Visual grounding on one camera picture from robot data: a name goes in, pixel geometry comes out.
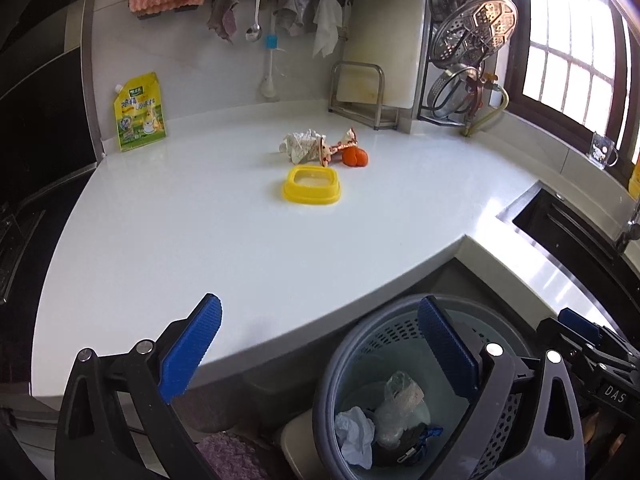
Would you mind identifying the clear plastic bag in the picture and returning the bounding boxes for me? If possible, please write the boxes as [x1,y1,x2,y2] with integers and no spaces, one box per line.
[374,370,431,448]

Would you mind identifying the black cloth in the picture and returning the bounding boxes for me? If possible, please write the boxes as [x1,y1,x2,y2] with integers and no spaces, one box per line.
[372,410,444,468]

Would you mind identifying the white tissue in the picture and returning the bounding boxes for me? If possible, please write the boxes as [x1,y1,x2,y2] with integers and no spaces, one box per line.
[334,406,375,470]

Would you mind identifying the yellow plastic lid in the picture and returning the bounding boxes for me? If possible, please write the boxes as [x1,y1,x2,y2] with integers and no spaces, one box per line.
[282,165,342,205]

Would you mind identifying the dark steel kitchen sink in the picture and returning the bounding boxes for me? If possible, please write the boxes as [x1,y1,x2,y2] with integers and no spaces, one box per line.
[498,182,639,340]

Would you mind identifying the grey perforated trash basket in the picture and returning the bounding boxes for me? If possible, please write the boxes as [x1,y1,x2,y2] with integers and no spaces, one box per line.
[312,295,549,479]

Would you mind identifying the steel sink faucet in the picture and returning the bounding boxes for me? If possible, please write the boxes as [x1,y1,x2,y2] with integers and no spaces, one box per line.
[614,200,640,254]

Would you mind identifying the purple floor mat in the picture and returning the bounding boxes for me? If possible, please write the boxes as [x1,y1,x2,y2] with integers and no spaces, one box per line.
[196,432,269,480]

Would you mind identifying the yellow oil bottle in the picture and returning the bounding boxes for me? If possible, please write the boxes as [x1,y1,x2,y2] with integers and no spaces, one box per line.
[628,155,640,200]

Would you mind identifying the clear glass mug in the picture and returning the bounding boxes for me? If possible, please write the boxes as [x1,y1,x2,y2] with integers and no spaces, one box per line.
[588,132,618,169]

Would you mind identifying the crumpled grid paper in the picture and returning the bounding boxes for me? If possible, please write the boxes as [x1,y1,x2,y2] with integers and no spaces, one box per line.
[279,129,326,165]

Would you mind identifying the red white snack wrapper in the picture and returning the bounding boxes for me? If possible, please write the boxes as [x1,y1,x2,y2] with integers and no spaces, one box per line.
[316,128,358,167]

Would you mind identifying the glass pot lid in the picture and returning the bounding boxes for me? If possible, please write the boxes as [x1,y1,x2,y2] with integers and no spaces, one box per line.
[426,63,473,119]

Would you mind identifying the yellow green refill pouch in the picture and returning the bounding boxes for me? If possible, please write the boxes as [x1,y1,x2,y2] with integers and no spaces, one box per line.
[113,72,167,152]

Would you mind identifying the steel cutting board rack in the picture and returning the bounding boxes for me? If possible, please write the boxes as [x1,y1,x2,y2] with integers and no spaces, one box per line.
[328,61,400,130]

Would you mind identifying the blue white bottle brush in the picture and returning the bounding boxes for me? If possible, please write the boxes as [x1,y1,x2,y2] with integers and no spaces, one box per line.
[259,12,278,101]

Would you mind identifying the steel steamer basket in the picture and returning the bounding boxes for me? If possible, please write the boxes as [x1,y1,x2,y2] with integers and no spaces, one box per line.
[430,0,518,68]

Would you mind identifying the white cutting board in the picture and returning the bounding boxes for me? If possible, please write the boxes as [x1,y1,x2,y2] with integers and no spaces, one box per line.
[336,0,425,108]

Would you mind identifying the grey purple hanging rag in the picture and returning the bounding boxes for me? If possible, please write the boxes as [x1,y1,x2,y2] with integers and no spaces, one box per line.
[207,0,240,42]

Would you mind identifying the grey hanging dishcloth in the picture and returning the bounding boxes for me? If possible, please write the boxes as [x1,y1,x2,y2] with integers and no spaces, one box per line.
[274,0,310,37]

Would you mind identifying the white hanging cloth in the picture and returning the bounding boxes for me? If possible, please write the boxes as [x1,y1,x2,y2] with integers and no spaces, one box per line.
[312,0,343,58]

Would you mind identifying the yellow green gas hose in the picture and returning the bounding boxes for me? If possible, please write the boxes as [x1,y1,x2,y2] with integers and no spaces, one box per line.
[460,81,510,138]

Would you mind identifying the dark red pan handle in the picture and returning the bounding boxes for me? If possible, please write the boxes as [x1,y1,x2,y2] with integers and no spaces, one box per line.
[463,67,496,122]

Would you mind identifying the black wire dish rack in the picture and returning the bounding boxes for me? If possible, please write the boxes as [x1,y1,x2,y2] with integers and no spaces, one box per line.
[418,0,511,129]

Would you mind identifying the white handled steel ladle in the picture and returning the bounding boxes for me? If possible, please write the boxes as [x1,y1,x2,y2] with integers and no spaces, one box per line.
[245,0,262,42]

